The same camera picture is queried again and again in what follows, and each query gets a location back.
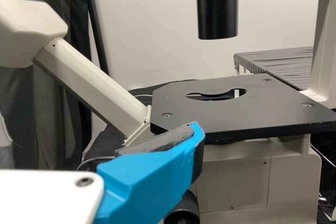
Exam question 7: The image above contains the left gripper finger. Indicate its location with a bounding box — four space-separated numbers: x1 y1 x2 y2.
93 121 206 224

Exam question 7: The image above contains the cream microscope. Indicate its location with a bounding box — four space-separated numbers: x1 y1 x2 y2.
0 0 336 224

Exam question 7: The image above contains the black platform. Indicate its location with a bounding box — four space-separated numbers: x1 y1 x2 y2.
233 46 316 91

